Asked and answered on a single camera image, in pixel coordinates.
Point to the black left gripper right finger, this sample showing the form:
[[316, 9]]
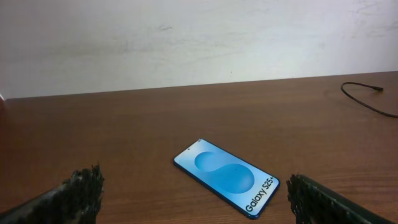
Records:
[[311, 202]]

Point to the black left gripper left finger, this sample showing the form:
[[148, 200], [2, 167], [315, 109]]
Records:
[[76, 200]]

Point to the blue Galaxy smartphone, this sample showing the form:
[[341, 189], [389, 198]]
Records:
[[244, 186]]

